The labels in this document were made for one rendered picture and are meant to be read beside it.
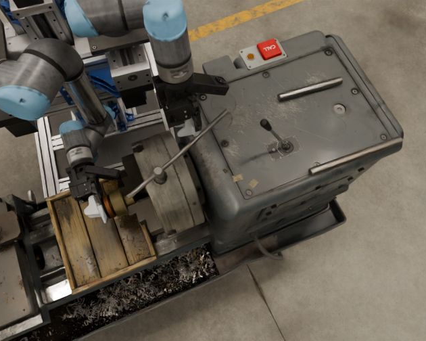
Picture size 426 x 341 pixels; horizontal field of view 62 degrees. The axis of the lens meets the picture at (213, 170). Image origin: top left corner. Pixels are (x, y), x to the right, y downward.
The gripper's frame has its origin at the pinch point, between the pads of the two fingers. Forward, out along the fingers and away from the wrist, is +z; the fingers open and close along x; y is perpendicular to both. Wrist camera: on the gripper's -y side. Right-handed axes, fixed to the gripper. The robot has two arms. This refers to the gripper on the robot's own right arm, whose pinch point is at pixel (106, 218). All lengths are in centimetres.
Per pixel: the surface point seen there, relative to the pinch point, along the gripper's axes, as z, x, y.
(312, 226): 23, -54, -77
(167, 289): 23, -50, -6
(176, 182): 2.3, 14.6, -23.0
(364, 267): 53, -108, -113
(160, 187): 2.0, 14.7, -18.6
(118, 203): -1.7, 3.8, -5.3
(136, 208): 1.4, 2.3, -9.5
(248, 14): -148, -108, -130
